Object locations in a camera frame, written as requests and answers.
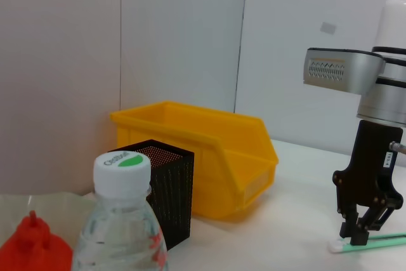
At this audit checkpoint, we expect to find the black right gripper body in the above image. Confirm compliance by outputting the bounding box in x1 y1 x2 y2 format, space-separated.
331 120 405 214

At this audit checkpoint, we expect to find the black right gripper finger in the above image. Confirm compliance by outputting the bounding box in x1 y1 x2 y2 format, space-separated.
350 199 402 246
338 202 360 239

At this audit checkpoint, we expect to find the mint green utility knife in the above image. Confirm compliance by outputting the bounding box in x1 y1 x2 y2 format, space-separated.
328 232 406 254

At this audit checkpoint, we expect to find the clear water bottle green label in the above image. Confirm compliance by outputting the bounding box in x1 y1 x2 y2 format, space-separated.
72 151 169 271

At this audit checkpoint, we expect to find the red-orange toy fruit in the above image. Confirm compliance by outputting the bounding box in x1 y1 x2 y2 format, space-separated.
0 209 74 271

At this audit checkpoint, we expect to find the black mesh pen holder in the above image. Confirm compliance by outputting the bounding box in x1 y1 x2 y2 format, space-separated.
107 139 195 251

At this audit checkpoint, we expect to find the clear wavy glass fruit plate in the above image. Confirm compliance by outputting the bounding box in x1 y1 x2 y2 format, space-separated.
0 190 100 253

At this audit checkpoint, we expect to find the yellow plastic storage bin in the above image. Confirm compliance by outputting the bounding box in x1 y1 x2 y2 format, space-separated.
110 100 280 220

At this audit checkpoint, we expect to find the right gripper cable with plug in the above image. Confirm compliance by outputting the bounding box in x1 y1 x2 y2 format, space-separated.
390 141 406 157

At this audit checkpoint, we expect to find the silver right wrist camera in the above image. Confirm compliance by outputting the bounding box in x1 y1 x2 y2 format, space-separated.
303 47 386 96

